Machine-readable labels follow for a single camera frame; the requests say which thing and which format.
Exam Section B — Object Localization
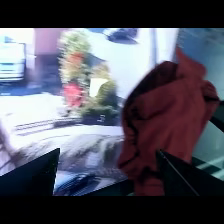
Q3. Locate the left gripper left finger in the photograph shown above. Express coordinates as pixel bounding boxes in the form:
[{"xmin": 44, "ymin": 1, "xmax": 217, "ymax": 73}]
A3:
[{"xmin": 0, "ymin": 147, "xmax": 61, "ymax": 197}]

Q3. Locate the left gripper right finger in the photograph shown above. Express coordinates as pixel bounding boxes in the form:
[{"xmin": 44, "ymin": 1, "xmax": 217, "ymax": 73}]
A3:
[{"xmin": 155, "ymin": 149, "xmax": 224, "ymax": 197}]

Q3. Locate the red long-sleeved shirt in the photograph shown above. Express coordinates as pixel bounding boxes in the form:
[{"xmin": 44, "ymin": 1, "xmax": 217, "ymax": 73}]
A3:
[{"xmin": 116, "ymin": 47, "xmax": 221, "ymax": 197}]

